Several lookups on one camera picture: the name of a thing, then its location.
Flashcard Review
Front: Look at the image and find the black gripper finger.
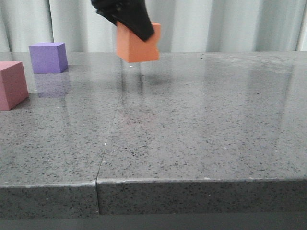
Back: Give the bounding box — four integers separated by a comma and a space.
91, 0, 154, 41

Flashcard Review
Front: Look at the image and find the orange foam cube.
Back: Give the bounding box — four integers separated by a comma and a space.
116, 22, 161, 63

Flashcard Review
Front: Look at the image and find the purple foam cube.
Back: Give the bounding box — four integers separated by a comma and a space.
29, 42, 68, 74

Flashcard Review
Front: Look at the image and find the grey pleated curtain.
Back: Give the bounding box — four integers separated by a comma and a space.
0, 0, 307, 52

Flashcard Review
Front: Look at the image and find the pink foam cube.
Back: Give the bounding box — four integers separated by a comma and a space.
0, 61, 29, 111

